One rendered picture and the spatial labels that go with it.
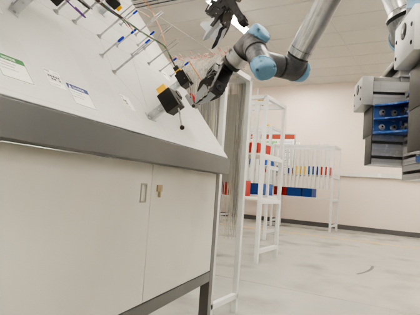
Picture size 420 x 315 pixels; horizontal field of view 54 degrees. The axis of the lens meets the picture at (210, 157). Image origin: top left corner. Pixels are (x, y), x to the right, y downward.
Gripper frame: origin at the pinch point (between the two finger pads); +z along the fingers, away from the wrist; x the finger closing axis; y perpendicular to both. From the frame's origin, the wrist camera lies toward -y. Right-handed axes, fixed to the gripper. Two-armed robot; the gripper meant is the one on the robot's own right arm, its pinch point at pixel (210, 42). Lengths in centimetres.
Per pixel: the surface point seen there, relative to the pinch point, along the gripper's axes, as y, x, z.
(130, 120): -20, 48, 35
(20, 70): -19, 83, 34
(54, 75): -16, 73, 33
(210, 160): -23.3, -3.5, 37.2
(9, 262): -36, 81, 63
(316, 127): 135, -824, -81
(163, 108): -18.5, 35.0, 28.4
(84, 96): -18, 65, 34
